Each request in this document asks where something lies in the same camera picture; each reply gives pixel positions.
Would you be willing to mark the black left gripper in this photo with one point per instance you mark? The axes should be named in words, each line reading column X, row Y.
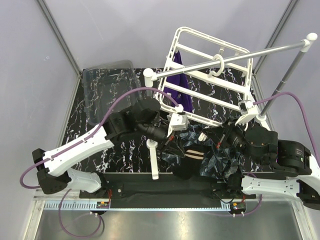
column 174, row 145

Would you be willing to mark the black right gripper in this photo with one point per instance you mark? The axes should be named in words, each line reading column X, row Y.
column 218, row 134

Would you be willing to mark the black striped sock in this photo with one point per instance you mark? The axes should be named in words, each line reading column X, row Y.
column 189, row 166

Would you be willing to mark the purple sock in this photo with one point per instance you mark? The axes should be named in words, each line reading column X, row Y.
column 181, row 81

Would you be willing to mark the white clip sock hanger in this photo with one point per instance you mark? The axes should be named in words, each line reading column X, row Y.
column 199, row 106

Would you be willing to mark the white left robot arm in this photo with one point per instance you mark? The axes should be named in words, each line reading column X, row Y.
column 54, row 167

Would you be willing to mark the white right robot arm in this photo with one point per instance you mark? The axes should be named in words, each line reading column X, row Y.
column 291, row 160

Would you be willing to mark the dark patterned cloth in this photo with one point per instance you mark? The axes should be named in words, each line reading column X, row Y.
column 217, row 163

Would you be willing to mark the grey white drying rack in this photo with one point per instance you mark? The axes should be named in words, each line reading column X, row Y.
column 229, row 73

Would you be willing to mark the clear plastic bin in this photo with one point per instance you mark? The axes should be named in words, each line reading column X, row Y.
column 105, row 83

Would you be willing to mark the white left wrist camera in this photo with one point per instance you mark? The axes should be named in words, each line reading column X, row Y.
column 177, row 122

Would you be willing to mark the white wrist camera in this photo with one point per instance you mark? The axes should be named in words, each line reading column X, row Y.
column 177, row 122
column 248, row 112

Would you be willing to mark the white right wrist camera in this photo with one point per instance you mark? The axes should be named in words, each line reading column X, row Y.
column 248, row 112

